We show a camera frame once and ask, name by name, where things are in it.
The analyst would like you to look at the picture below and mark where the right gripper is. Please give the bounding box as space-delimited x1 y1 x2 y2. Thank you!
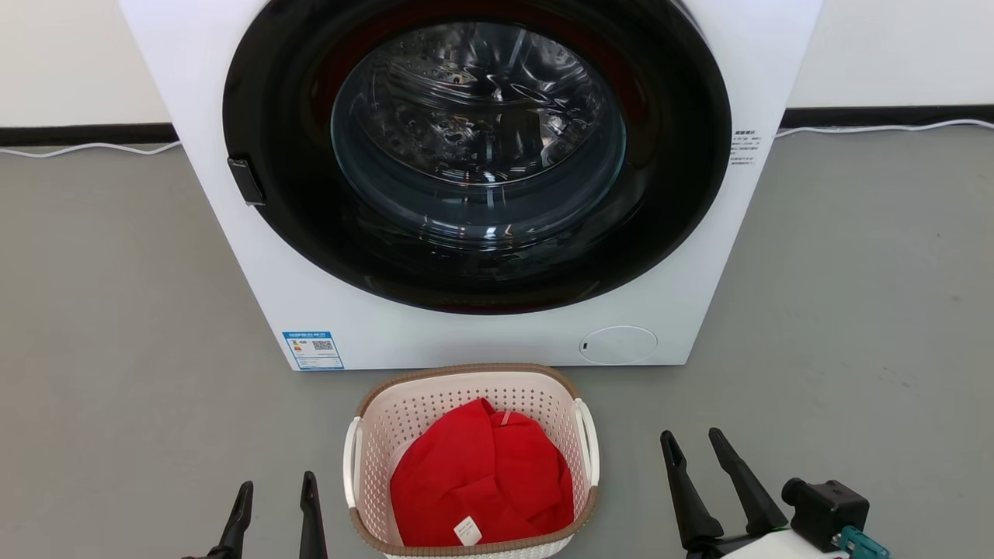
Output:
660 427 851 559

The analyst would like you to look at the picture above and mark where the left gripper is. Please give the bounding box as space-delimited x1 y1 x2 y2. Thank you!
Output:
181 470 328 559

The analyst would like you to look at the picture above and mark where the beige perforated laundry basket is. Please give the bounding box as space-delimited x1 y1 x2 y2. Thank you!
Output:
342 363 601 559

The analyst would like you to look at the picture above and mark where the blue energy label sticker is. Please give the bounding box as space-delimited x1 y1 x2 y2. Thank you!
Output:
282 331 345 371

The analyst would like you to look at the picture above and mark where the round white filter cover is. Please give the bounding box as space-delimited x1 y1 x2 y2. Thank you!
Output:
579 325 659 366

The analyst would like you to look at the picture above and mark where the red garment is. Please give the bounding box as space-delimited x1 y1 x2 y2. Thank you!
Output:
389 398 576 548

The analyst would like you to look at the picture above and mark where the white front-load washing machine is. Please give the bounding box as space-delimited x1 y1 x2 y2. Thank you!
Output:
118 0 825 372

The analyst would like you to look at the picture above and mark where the printed text warning label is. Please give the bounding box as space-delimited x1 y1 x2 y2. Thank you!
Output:
732 129 763 167

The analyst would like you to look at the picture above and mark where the round dark glass washer door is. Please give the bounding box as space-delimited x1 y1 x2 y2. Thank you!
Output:
222 0 732 316

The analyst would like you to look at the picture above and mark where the teal cable connector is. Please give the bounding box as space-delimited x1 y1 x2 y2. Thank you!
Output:
827 526 891 559

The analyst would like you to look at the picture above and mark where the black washer door handle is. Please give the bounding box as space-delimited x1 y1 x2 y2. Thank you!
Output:
227 157 267 207

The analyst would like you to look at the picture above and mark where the white power cable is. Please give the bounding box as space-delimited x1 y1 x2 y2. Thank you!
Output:
775 118 994 139
0 141 182 159

